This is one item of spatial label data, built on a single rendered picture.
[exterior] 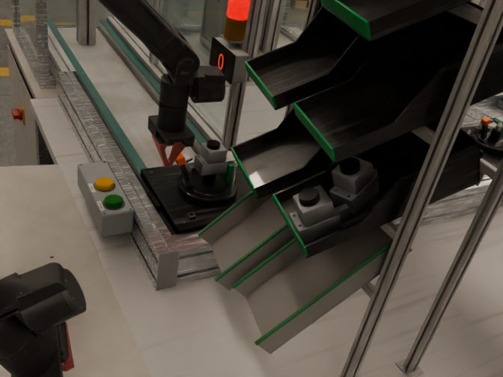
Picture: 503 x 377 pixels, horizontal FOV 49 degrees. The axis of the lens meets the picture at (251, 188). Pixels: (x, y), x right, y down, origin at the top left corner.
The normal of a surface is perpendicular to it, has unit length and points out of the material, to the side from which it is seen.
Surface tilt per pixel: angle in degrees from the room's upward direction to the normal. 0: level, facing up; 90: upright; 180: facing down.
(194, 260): 90
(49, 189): 0
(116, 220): 90
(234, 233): 45
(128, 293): 0
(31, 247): 0
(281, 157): 25
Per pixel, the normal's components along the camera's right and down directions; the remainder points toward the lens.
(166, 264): 0.47, 0.55
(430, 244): 0.16, -0.82
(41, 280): -0.21, -0.74
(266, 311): -0.54, -0.55
